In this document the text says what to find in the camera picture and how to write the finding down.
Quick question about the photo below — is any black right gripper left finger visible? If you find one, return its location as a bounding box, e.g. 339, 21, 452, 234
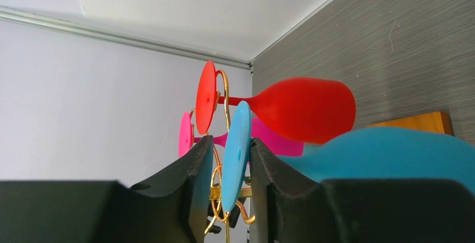
1, 136, 213, 242

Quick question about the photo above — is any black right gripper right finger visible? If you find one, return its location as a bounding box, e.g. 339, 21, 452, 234
249, 139, 474, 242

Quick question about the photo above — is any pink wine glass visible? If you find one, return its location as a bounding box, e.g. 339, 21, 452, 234
178, 111, 304, 158

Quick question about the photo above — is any red wine glass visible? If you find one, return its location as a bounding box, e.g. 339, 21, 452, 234
195, 61, 356, 144

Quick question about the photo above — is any blue wine glass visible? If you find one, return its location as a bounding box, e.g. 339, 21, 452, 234
221, 102, 474, 212

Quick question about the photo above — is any gold wire wine glass rack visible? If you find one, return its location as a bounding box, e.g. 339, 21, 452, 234
189, 69, 454, 243

